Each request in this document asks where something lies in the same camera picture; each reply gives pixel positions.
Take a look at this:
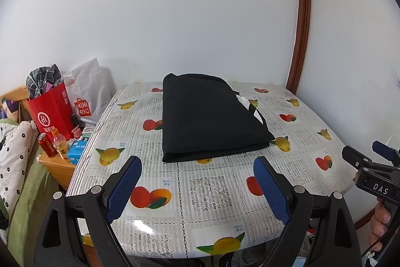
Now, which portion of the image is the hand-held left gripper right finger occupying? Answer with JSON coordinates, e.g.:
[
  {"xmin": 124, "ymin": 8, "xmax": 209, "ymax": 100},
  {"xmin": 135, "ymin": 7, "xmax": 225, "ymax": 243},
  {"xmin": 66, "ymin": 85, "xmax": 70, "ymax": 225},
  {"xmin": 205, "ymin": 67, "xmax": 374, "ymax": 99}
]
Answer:
[{"xmin": 253, "ymin": 156, "xmax": 363, "ymax": 267}]

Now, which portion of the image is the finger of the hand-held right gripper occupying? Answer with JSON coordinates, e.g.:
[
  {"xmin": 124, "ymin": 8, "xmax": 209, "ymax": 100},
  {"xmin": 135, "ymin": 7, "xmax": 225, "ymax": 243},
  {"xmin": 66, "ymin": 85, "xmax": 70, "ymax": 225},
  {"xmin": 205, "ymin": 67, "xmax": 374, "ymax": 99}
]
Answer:
[
  {"xmin": 341, "ymin": 145, "xmax": 376, "ymax": 174},
  {"xmin": 372, "ymin": 140, "xmax": 400, "ymax": 166}
]

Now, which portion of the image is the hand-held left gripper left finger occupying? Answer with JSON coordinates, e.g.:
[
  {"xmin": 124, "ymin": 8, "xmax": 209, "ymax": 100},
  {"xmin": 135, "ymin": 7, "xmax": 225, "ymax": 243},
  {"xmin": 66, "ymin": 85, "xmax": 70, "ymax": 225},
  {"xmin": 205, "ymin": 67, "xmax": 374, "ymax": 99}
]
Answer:
[{"xmin": 33, "ymin": 155, "xmax": 143, "ymax": 267}]

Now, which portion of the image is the black white blue jacket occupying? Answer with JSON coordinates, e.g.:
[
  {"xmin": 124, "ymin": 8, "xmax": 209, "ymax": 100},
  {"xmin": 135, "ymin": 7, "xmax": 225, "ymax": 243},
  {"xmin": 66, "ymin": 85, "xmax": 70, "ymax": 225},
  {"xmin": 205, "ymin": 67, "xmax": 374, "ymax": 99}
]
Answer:
[{"xmin": 162, "ymin": 73, "xmax": 276, "ymax": 164}]

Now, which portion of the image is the person's right hand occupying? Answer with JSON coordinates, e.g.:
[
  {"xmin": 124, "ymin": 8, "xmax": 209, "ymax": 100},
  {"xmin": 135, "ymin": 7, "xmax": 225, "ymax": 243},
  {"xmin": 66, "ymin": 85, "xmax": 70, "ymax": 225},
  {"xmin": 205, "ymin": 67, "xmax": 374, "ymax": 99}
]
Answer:
[{"xmin": 369, "ymin": 201, "xmax": 392, "ymax": 251}]

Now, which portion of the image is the brown wooden baseboard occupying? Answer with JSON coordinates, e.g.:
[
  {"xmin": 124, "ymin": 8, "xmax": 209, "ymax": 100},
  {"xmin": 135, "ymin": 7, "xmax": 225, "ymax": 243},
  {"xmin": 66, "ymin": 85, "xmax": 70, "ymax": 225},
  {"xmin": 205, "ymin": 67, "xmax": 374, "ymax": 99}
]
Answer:
[{"xmin": 353, "ymin": 207, "xmax": 379, "ymax": 230}]

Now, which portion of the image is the fruit print tablecloth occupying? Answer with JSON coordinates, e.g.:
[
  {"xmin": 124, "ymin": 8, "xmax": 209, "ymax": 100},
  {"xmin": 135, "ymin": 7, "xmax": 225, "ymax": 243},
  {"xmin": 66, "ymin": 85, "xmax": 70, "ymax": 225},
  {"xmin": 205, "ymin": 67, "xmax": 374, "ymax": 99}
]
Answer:
[{"xmin": 65, "ymin": 81, "xmax": 358, "ymax": 256}]

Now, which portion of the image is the blue cardboard box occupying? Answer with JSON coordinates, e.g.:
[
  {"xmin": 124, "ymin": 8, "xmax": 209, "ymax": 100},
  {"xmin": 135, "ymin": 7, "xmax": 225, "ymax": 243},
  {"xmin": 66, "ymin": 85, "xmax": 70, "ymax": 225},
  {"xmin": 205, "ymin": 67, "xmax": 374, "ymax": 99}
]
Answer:
[{"xmin": 66, "ymin": 140, "xmax": 90, "ymax": 165}]

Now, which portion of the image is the wooden nightstand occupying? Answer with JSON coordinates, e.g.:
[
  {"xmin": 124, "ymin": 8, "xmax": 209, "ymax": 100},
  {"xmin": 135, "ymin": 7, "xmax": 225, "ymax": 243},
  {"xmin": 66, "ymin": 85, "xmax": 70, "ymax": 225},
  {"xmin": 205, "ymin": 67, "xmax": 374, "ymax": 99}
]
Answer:
[{"xmin": 37, "ymin": 154, "xmax": 79, "ymax": 191}]

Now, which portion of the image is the orange drink bottle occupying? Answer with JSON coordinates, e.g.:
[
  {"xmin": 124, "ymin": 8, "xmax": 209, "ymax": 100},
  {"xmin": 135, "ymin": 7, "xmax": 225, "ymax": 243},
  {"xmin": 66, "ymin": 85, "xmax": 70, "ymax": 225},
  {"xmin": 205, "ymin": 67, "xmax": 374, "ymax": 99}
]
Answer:
[{"xmin": 51, "ymin": 128, "xmax": 71, "ymax": 159}]

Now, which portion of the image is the red drink can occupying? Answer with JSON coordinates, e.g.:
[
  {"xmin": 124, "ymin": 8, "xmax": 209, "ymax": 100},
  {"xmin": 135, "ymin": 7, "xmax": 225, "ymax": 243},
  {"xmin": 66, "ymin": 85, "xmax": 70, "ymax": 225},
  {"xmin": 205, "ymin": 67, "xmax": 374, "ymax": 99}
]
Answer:
[{"xmin": 37, "ymin": 133, "xmax": 58, "ymax": 159}]

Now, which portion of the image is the green blanket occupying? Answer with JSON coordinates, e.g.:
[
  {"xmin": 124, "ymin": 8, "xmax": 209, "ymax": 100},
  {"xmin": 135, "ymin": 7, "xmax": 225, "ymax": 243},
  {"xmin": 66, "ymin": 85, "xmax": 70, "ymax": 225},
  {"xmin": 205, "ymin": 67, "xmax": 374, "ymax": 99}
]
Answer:
[{"xmin": 6, "ymin": 157, "xmax": 68, "ymax": 258}]

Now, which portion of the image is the red paper bag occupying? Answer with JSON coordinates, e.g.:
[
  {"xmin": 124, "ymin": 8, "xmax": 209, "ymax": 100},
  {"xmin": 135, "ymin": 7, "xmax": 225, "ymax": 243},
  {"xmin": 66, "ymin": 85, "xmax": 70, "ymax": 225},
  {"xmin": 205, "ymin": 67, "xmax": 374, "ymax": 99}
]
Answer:
[{"xmin": 26, "ymin": 81, "xmax": 76, "ymax": 142}]

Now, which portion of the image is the white plastic shopping bag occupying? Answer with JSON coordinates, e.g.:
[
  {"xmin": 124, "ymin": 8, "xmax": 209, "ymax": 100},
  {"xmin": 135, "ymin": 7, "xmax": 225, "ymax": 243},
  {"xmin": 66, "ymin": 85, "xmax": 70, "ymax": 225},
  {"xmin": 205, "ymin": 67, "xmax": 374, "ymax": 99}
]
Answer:
[{"xmin": 64, "ymin": 57, "xmax": 115, "ymax": 127}]

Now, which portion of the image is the white quilt with black flowers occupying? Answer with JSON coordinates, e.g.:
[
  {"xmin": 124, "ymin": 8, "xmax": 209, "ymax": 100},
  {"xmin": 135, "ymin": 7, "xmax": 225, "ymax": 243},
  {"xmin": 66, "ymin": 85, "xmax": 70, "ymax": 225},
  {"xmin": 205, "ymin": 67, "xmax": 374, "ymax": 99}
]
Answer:
[{"xmin": 0, "ymin": 121, "xmax": 40, "ymax": 224}]

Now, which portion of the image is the grey plaid cloth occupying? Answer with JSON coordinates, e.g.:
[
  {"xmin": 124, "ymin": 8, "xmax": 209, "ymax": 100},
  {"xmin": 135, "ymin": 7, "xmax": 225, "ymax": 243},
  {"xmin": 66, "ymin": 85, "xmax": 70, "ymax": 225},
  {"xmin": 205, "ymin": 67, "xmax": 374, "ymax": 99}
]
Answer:
[{"xmin": 26, "ymin": 64, "xmax": 65, "ymax": 100}]

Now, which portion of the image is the patterned pillow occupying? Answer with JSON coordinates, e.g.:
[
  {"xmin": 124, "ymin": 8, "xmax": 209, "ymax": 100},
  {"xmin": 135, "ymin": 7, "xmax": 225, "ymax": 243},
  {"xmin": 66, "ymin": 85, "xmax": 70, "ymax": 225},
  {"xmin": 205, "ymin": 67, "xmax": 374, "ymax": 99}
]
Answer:
[{"xmin": 0, "ymin": 98, "xmax": 21, "ymax": 122}]

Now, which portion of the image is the wooden headboard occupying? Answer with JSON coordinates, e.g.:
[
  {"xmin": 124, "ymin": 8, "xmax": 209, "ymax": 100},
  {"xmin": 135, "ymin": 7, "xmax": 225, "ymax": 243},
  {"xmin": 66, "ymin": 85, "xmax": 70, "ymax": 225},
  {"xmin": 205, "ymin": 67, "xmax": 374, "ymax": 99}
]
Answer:
[{"xmin": 0, "ymin": 86, "xmax": 30, "ymax": 124}]

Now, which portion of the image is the brown wooden door frame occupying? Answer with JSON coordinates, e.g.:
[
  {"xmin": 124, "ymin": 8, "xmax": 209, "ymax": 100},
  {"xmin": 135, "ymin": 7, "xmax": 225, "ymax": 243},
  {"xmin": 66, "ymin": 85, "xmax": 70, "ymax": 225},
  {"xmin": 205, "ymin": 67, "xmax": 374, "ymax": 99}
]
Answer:
[{"xmin": 286, "ymin": 0, "xmax": 313, "ymax": 95}]

